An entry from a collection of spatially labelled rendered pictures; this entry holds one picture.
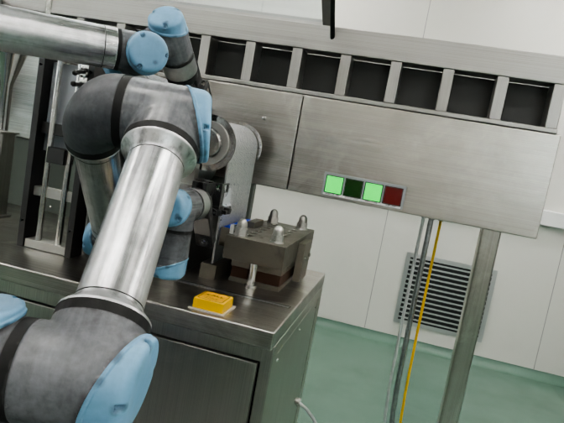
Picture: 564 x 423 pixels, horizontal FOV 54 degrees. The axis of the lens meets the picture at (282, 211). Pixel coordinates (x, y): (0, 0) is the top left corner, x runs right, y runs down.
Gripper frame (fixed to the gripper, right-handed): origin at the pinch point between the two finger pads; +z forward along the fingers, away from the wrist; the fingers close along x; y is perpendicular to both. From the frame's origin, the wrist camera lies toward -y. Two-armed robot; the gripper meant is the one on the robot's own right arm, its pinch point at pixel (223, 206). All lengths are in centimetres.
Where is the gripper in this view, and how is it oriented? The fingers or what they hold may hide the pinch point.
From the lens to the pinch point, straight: 148.6
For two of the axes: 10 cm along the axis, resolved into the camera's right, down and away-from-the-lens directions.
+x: -9.6, -2.0, 2.1
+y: 1.7, -9.8, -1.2
